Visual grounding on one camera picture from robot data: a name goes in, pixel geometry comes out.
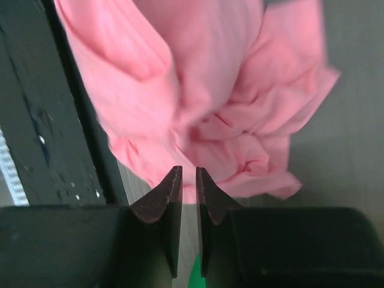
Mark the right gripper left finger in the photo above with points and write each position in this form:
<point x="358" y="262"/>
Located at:
<point x="95" y="246"/>

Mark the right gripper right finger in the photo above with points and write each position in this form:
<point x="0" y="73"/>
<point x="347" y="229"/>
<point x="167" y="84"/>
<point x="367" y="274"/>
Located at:
<point x="283" y="247"/>

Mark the pink t shirt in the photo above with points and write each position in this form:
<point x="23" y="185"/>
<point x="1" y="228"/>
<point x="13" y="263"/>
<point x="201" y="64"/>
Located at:
<point x="221" y="85"/>

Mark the green garment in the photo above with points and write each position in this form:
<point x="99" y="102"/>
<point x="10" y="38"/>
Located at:
<point x="195" y="279"/>

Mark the white slotted cable duct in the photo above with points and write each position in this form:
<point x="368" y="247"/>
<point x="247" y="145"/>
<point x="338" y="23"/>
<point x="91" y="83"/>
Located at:
<point x="11" y="177"/>

